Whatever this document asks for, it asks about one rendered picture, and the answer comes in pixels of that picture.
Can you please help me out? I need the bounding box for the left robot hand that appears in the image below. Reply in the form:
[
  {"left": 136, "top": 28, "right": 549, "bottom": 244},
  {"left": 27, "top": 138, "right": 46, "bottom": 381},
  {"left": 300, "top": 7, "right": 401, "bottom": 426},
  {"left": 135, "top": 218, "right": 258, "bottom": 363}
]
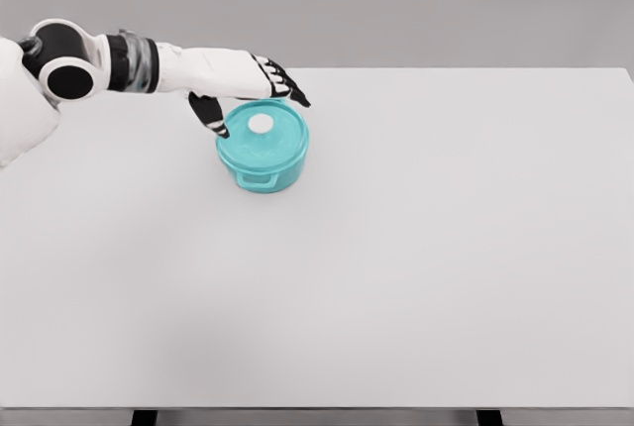
[{"left": 181, "top": 49, "right": 312, "bottom": 141}]

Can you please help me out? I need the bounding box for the teal pot lid white knob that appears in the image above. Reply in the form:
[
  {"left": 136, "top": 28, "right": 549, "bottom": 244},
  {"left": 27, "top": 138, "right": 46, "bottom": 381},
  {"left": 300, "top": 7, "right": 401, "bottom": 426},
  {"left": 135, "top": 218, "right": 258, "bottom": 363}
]
[{"left": 217, "top": 97, "right": 309, "bottom": 165}]

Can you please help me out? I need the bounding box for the teal pot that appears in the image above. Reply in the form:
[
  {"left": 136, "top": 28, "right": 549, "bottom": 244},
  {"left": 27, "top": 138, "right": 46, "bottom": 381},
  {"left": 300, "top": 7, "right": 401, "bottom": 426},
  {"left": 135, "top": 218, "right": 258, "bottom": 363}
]
[{"left": 215, "top": 96, "right": 311, "bottom": 194}]

